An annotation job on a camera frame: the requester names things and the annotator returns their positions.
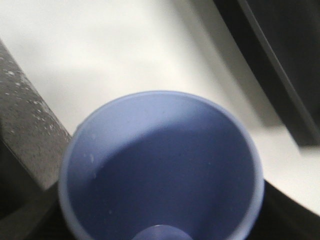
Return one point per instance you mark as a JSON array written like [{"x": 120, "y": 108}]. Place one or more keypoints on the light blue plastic cup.
[{"x": 161, "y": 165}]

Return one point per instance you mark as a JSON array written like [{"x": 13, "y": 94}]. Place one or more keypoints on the black glass gas stove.
[{"x": 280, "y": 41}]

